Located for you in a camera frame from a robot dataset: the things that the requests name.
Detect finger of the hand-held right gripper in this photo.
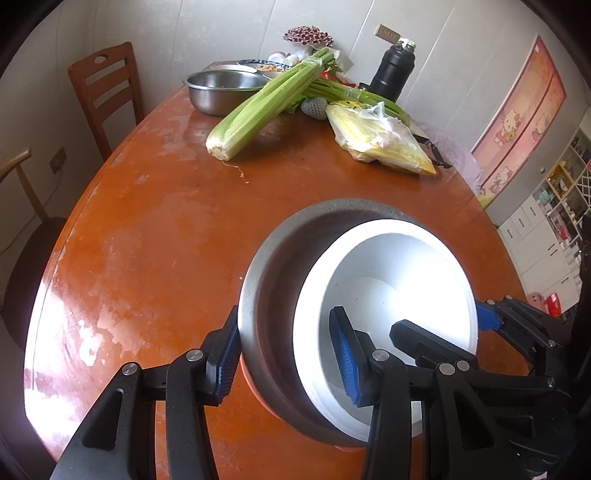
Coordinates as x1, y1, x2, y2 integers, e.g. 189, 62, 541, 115
390, 320, 555, 391
475, 296, 573, 365

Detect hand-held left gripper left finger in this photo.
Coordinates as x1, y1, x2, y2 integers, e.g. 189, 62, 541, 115
50, 307, 244, 480

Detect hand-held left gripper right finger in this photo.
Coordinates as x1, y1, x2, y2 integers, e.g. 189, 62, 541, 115
329, 306, 513, 480

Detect large steel basin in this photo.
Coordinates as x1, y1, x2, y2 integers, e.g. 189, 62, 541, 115
238, 198, 444, 448

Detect white drawer cabinet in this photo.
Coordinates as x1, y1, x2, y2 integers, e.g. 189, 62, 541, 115
496, 127, 591, 319

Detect pink cloth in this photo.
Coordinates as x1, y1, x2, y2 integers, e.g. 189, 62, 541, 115
413, 122, 483, 195

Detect yellow noodles in plastic bag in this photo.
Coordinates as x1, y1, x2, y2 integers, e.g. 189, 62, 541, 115
325, 102, 437, 176

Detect bundle of green stalks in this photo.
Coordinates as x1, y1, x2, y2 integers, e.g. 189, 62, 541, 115
300, 78, 411, 125

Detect fruit in white foam net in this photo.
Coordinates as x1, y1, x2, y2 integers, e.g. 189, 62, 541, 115
300, 97, 331, 121

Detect black thermos flask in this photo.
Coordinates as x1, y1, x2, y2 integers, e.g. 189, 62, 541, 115
368, 39, 417, 103

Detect celery bunch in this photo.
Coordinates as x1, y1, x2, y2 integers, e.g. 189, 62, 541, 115
205, 47, 338, 161

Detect small steel bowl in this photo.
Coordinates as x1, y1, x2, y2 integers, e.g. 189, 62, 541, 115
183, 70, 273, 116

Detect blue rimmed plate of food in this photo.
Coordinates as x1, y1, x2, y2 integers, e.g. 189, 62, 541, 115
238, 58, 294, 75

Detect wooden slat-back chair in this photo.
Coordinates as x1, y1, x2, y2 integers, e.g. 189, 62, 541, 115
68, 42, 145, 160

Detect flower bouquet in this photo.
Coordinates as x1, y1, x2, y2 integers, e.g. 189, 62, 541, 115
283, 26, 335, 49

